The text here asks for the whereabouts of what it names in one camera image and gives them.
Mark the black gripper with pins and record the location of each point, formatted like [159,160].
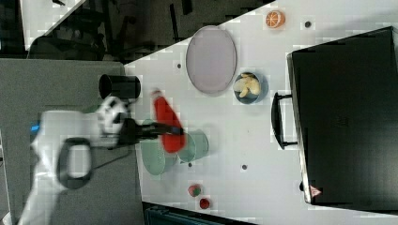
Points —
[129,133]

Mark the red plush ketchup bottle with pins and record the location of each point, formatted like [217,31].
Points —
[174,139]

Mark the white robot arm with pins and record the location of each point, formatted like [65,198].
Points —
[65,143]

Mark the green strainer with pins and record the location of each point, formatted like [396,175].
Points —
[156,160]

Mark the green plastic cup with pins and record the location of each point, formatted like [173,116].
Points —
[196,146]

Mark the black cylindrical cup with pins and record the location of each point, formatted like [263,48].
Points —
[124,87]

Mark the strawberry toy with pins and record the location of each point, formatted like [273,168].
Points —
[194,190]

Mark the dark teal crate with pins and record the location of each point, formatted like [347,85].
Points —
[161,215]

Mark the red tomato toy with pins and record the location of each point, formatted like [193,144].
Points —
[204,203]

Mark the lavender round plate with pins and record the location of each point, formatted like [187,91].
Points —
[211,60]

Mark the yellow chips in bowl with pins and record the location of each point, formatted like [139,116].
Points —
[247,84]

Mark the blue bowl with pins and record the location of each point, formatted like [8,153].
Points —
[252,99]

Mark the orange slice toy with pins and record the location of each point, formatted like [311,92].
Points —
[275,19]

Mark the black toaster oven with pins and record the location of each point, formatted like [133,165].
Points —
[344,96]

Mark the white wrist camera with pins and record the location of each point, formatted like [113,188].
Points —
[112,113]

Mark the black oven door handle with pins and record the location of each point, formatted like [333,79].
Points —
[277,121]

